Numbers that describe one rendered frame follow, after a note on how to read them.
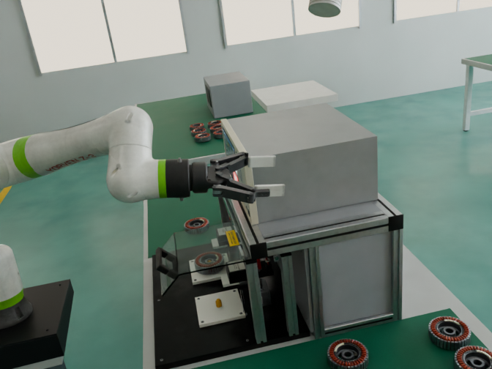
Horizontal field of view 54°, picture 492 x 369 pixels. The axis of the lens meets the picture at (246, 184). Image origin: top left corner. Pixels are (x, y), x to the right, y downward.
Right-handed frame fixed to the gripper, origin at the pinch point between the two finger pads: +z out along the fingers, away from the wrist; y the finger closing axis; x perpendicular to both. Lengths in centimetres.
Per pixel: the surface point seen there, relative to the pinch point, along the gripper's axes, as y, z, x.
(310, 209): -13.4, 13.7, -20.3
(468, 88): -337, 258, -113
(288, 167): -15.3, 6.7, -7.0
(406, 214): -179, 137, -148
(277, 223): -10.0, 3.5, -22.6
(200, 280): -31, -19, -63
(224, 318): -8, -12, -58
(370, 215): -6.8, 29.3, -18.7
